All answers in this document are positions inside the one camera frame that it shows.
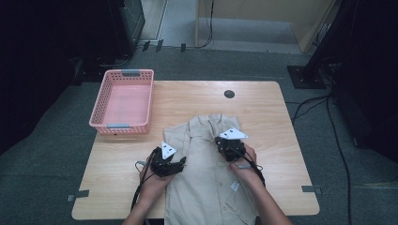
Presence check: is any person's left hand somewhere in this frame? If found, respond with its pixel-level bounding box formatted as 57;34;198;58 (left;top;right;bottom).
138;159;176;203

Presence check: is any person's right hand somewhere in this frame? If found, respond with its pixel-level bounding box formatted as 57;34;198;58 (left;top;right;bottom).
227;143;267;190

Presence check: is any black slanted stand post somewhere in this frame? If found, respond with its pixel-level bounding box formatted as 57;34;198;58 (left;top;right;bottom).
304;0;358;74

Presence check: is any dark glass-fronted cabinet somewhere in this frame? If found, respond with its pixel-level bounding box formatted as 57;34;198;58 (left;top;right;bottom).
107;0;146;57

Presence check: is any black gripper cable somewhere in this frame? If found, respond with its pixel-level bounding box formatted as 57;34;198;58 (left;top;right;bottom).
130;149;158;212
233;143;267;188

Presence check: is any short black floor cable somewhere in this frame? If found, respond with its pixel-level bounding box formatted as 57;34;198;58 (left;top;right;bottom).
284;94;331;126

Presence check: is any pink plastic basket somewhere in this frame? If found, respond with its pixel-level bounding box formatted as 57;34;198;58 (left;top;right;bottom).
88;68;155;136

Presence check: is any black stand base plate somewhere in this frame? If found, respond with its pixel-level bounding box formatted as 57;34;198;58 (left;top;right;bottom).
286;65;327;90

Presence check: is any grey tape strip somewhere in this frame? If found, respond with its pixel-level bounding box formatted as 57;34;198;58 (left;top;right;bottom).
66;189;90;203
301;185;323;195

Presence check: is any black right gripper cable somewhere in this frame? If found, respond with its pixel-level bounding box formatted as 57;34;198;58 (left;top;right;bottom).
233;143;267;188

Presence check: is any beige short-sleeved shirt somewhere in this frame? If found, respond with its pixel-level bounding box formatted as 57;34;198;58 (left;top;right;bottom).
162;112;261;225

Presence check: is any light wooden cabinet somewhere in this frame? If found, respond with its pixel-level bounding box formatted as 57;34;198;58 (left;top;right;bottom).
194;0;337;54

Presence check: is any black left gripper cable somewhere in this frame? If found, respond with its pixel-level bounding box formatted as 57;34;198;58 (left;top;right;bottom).
130;149;158;212

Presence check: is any long black floor cable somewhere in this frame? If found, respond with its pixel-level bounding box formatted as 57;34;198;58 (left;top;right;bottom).
325;93;354;225

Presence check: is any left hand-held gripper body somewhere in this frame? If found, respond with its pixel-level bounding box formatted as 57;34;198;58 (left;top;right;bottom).
149;141;182;178

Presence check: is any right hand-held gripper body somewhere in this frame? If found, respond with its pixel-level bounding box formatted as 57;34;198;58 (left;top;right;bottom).
216;127;249;162

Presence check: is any black hanging cable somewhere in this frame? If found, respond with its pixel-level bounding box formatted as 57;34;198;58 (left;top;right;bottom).
195;0;216;50

